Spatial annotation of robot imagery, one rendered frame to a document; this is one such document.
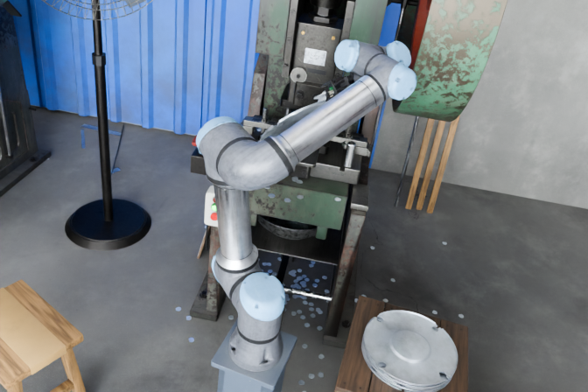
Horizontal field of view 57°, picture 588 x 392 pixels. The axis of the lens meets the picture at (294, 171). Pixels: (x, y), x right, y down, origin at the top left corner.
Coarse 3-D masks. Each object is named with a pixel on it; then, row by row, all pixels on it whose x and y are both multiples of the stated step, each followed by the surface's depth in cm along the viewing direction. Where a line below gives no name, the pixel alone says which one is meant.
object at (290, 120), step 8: (312, 104) 160; (320, 104) 162; (296, 112) 160; (304, 112) 162; (280, 120) 161; (288, 120) 162; (296, 120) 166; (272, 128) 163; (280, 128) 166; (288, 128) 172; (264, 136) 167
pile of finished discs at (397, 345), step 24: (384, 312) 178; (408, 312) 180; (384, 336) 170; (408, 336) 170; (432, 336) 172; (384, 360) 161; (408, 360) 162; (432, 360) 164; (456, 360) 165; (408, 384) 156; (432, 384) 156
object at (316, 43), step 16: (304, 16) 183; (320, 16) 180; (336, 16) 182; (304, 32) 177; (320, 32) 176; (336, 32) 176; (304, 48) 180; (320, 48) 179; (336, 48) 178; (304, 64) 182; (320, 64) 182; (304, 80) 185; (320, 80) 185; (288, 96) 189; (304, 96) 185
